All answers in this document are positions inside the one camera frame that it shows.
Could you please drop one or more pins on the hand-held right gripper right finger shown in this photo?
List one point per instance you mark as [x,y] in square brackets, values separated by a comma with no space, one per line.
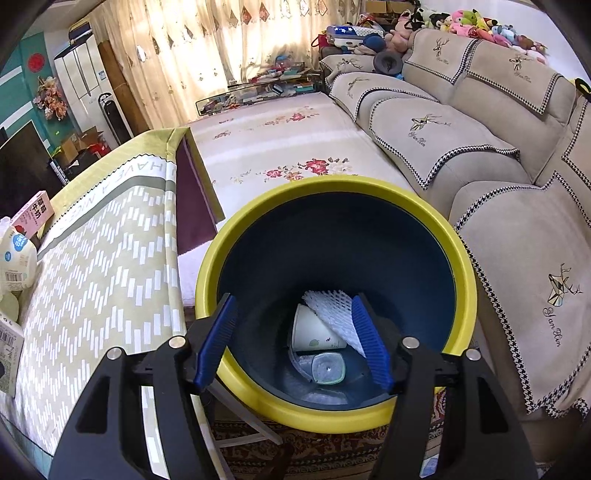
[369,346]

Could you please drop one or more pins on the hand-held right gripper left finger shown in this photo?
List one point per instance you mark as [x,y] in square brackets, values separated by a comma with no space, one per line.
[217,341]

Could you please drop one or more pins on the yellow rimmed dark blue bin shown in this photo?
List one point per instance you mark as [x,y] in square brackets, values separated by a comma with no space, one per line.
[332,240]

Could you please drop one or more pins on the clear plastic cup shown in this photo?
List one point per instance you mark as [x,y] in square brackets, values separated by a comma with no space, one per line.
[328,369]

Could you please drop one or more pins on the white paper cup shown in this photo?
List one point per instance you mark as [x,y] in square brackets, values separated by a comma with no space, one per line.
[314,332]

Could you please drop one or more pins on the white foam fruit net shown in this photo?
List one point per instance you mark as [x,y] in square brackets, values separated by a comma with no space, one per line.
[330,304]

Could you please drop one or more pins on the white table leg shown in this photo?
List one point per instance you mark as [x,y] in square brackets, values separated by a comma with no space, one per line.
[258,424]

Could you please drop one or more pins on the dark red patterned carpet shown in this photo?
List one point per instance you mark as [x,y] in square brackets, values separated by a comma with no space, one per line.
[323,447]

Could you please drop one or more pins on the green patterned tablecloth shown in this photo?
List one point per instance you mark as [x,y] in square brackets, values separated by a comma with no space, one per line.
[101,286]

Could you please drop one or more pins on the white barcode box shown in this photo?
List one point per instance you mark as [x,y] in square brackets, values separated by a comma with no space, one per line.
[9,355]

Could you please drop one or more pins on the white plastic bottle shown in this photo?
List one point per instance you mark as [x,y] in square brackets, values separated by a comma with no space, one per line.
[14,263]

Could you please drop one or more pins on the pink milk carton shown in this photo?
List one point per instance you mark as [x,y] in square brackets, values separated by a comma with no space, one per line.
[34,214]

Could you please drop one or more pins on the beige sofa with deer covers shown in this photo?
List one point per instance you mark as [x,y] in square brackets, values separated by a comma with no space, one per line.
[485,152]

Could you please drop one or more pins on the cardboard boxes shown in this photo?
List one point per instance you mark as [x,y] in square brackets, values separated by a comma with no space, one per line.
[85,143]

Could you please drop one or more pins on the black tower fan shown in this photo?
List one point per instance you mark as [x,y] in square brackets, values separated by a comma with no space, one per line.
[115,120]

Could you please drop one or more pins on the cluttered glass coffee table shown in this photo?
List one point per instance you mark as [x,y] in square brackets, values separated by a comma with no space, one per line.
[249,99]

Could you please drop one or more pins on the black television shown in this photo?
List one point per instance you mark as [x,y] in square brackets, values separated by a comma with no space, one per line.
[23,170]

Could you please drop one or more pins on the artificial flower bouquet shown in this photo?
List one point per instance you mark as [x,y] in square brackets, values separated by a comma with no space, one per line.
[51,99]

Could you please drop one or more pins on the cream embroidered curtain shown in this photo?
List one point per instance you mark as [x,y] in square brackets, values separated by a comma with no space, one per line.
[207,46]

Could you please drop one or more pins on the white cabinet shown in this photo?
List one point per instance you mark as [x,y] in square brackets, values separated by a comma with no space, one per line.
[78,74]

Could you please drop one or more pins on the blue star pillow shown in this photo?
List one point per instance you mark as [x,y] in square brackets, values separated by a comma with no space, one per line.
[351,36]

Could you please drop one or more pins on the yellow black plush toy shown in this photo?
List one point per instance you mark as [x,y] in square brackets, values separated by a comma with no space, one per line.
[582,86]

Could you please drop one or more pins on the pile of plush toys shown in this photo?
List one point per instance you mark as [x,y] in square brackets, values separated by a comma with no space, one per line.
[466,23]

